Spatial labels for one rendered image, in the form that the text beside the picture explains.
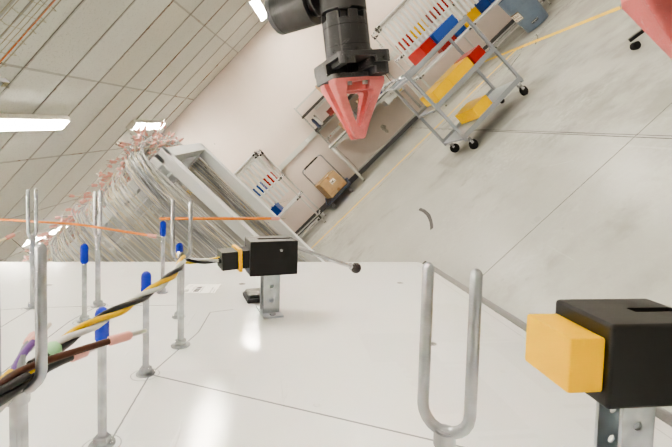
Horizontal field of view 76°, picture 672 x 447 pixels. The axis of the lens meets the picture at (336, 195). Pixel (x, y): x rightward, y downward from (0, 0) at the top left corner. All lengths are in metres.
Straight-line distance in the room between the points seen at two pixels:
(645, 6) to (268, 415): 0.35
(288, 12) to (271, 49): 8.14
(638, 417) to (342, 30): 0.45
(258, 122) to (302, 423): 8.40
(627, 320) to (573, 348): 0.03
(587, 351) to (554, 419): 0.12
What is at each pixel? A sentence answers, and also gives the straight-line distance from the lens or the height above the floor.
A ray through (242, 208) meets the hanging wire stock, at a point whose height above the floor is 1.19.
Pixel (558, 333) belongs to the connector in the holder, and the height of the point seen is 1.03.
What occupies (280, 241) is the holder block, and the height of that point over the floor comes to 1.13.
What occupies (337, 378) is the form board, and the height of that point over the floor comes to 1.03.
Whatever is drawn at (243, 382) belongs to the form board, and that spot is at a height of 1.09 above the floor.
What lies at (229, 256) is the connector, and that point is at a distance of 0.51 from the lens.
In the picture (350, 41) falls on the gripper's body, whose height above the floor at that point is 1.24.
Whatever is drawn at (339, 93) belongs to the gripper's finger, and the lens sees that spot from 0.53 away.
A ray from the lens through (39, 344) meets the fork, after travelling 0.21.
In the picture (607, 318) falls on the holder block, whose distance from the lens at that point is 0.28.
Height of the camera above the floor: 1.19
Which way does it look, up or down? 7 degrees down
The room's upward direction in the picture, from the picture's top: 45 degrees counter-clockwise
